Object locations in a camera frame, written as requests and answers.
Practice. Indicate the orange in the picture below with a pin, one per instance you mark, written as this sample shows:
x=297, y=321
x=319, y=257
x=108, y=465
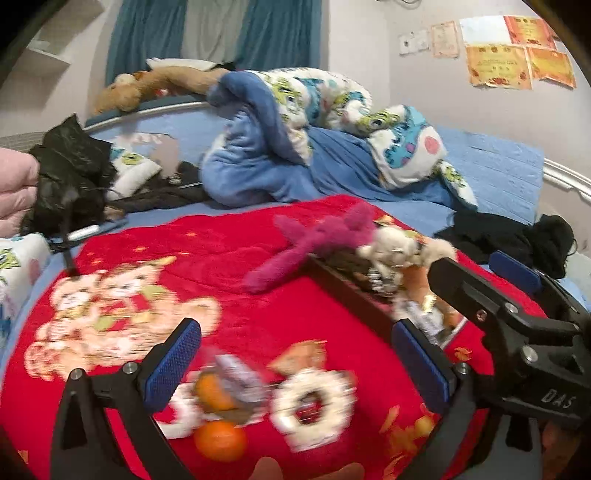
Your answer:
x=220, y=441
x=210, y=392

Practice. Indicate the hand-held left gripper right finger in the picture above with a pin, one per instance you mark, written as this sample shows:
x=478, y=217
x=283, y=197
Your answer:
x=420, y=364

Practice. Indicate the brown plush dog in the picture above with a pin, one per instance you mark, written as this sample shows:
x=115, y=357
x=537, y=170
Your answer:
x=171, y=78

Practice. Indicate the white wall shelf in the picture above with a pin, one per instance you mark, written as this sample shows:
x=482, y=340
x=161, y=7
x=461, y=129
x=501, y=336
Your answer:
x=55, y=50

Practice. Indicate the small white wall paper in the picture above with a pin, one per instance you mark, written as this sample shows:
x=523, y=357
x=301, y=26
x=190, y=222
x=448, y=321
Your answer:
x=414, y=42

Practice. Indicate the black clothes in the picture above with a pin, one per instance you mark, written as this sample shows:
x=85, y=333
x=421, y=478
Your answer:
x=498, y=235

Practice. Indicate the clear snack packet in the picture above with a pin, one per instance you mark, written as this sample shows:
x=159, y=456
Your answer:
x=240, y=378

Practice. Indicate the blue cartoon-print quilt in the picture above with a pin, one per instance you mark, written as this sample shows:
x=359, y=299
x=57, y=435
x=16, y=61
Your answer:
x=258, y=152

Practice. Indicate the beige plush toy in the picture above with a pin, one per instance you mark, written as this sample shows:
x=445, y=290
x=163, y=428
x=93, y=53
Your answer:
x=438, y=251

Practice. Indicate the white soft toy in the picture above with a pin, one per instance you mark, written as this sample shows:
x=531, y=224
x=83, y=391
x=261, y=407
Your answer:
x=180, y=63

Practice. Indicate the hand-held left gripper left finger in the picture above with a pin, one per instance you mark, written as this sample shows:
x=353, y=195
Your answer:
x=171, y=364

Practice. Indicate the pink quilt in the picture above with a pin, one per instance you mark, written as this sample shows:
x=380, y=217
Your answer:
x=16, y=184

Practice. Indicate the black plastic bag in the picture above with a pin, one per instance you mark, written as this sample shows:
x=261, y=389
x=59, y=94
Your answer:
x=69, y=157

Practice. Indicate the brown plush toy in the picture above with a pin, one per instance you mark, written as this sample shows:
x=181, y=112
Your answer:
x=418, y=286

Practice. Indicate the cream wall certificate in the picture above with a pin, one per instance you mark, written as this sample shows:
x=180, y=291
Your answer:
x=445, y=39

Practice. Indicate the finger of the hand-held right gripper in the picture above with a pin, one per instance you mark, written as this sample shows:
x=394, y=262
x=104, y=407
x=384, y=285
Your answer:
x=515, y=272
x=466, y=288

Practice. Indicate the pink plush toy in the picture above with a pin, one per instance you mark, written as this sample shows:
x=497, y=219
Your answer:
x=332, y=230

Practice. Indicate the dark clothes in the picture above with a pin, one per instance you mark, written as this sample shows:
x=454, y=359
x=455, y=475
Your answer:
x=157, y=194

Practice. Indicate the white cartoon-print pillow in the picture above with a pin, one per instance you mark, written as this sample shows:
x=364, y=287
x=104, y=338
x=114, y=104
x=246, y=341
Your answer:
x=23, y=263
x=134, y=170

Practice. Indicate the teal curtain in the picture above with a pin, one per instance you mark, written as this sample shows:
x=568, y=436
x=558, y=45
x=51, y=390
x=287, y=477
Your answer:
x=143, y=37
x=277, y=32

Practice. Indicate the grey curtain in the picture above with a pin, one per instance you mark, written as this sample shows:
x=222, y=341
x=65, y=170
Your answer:
x=212, y=27

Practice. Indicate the red bear-print blanket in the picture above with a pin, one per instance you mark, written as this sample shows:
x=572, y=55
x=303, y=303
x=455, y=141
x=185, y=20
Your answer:
x=258, y=323

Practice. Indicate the orange triangular packet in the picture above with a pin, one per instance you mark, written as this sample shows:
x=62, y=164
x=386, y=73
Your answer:
x=300, y=357

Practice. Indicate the white plush toy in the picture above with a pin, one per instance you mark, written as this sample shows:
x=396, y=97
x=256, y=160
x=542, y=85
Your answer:
x=392, y=240

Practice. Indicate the silver metal tube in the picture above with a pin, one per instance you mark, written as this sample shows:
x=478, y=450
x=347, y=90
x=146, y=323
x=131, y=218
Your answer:
x=83, y=232

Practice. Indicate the orange wall certificate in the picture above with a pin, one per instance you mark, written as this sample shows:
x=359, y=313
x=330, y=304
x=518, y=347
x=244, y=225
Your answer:
x=551, y=67
x=498, y=67
x=528, y=31

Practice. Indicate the dark brown box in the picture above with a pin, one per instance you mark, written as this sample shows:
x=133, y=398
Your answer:
x=351, y=290

